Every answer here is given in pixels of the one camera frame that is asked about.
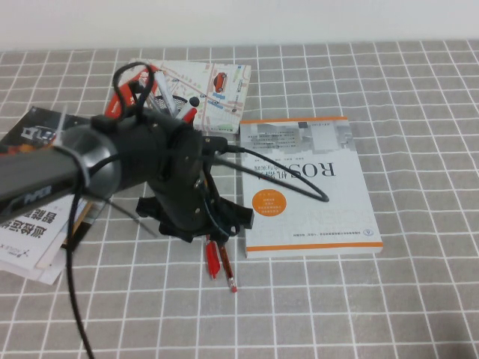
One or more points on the white orange ROS book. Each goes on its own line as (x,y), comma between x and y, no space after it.
(318,224)

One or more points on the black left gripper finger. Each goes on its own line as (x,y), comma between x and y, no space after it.
(231,229)
(187,236)

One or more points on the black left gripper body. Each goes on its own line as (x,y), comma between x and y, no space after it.
(179,213)

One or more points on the white paper sheet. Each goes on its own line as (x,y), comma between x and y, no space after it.
(45,276)

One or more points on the grey pen with ball top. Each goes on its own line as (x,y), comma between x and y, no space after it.
(191,102)

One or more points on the dark red pencil with eraser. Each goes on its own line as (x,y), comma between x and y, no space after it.
(227,265)

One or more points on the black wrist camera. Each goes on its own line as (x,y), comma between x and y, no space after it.
(214,144)

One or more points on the map cover book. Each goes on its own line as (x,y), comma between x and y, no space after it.
(224,93)

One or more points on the brown photo booklet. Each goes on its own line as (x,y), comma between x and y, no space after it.
(80,217)

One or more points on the red gel pen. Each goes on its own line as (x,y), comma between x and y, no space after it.
(212,258)

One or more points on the grey pen with white tip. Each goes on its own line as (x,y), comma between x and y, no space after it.
(164,91)

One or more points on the grey pen with red cap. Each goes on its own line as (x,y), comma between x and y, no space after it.
(191,114)

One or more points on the grey white checked tablecloth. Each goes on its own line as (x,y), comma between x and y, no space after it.
(374,318)

